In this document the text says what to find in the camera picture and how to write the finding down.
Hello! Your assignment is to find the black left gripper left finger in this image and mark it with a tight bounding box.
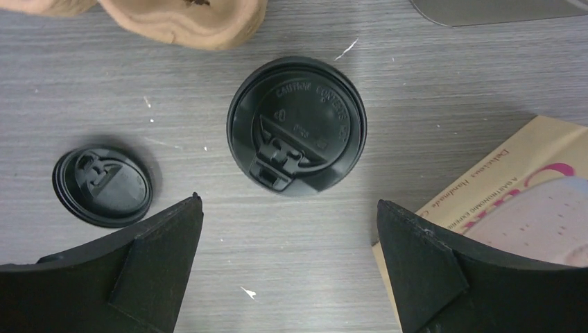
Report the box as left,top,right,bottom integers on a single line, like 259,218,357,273
1,194,204,332

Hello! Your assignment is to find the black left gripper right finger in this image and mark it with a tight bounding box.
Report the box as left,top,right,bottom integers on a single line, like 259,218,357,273
377,200,587,332

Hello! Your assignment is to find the pink paper gift bag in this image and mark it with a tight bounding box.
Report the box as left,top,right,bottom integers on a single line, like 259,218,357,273
373,116,587,320

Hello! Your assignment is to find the black plastic cup lid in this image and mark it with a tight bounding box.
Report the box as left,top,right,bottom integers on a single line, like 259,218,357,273
226,56,367,197

